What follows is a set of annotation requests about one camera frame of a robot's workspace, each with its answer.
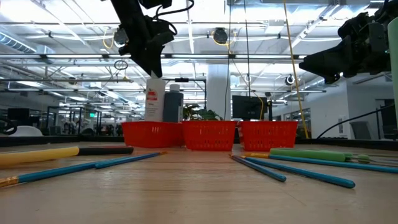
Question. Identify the grey office chair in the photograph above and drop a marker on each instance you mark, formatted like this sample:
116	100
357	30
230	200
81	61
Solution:
360	130

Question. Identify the teal paint brush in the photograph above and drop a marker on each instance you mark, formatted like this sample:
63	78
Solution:
130	159
56	172
311	175
342	164
261	169

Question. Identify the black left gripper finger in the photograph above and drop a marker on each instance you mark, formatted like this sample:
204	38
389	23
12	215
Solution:
152	67

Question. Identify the potted green plant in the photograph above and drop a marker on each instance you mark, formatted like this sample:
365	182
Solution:
202	114

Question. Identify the white paint bottle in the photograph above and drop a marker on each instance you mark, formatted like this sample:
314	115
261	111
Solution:
155	109

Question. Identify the white rounded object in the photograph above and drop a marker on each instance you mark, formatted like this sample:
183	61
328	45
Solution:
26	131

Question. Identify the white square column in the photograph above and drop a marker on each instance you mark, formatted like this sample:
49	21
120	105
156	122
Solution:
217	93

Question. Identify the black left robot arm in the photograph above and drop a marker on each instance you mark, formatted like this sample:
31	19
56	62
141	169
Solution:
127	15

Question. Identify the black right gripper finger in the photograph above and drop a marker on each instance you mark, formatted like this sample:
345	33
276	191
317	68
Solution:
326	59
335	79

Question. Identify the red plastic basket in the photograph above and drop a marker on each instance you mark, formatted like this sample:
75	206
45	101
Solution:
267	134
149	134
209	135

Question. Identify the small black monitor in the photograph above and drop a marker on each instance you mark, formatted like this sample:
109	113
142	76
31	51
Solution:
18	114

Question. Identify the yellow and black marker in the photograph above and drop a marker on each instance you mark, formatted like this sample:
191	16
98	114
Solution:
37	155

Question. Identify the dark blue paint bottle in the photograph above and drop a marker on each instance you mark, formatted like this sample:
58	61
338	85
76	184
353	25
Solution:
173	105

